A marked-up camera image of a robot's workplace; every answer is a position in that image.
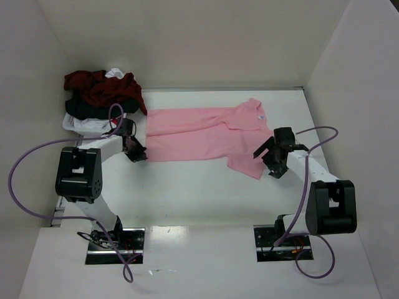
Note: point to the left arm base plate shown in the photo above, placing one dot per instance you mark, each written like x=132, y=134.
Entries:
x=101, y=252

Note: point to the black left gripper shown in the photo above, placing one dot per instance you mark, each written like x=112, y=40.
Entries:
x=134, y=151

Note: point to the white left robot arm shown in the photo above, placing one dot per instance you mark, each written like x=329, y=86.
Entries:
x=79, y=179

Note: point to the aluminium rail at table edge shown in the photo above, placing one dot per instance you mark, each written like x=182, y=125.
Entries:
x=221, y=89

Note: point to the left side aluminium rail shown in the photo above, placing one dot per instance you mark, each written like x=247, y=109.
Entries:
x=59, y=211

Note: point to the pink t shirt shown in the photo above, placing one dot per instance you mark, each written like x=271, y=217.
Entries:
x=194, y=134

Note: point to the white t shirt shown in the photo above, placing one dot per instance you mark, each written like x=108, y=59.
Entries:
x=115, y=73

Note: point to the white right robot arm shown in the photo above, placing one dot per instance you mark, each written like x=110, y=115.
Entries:
x=327, y=205

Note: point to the black t shirt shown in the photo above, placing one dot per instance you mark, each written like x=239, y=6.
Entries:
x=81, y=110

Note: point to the dark red t shirt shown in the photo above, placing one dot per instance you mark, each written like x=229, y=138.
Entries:
x=98, y=91

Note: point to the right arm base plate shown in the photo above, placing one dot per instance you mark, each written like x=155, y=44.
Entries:
x=289, y=250

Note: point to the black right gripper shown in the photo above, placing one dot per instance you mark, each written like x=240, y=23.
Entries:
x=274, y=157

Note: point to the white plastic laundry basket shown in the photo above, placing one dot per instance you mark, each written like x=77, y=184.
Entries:
x=91, y=127

